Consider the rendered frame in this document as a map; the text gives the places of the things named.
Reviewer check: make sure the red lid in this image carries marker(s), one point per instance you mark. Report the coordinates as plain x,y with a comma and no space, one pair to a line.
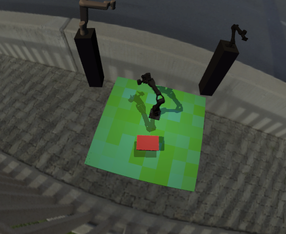
147,143

